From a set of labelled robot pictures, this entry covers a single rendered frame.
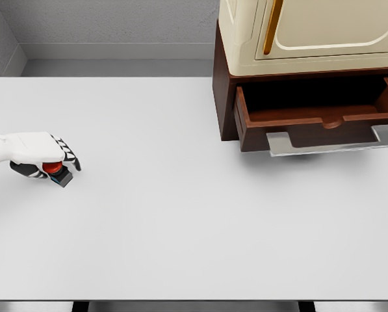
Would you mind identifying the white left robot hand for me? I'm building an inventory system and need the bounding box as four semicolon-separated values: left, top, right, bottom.
5;131;82;179

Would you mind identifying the red button grey switch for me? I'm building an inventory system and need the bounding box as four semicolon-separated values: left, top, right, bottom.
42;161;75;189

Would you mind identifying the dark brown wooden cabinet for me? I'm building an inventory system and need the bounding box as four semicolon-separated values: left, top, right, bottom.
212;19;388;142

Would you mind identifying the brown drawer with metal handle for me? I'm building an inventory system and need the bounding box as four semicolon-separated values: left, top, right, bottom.
233;76;388;157

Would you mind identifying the cream cabinet with gold handle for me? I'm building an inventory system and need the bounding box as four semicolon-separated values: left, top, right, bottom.
218;0;388;76

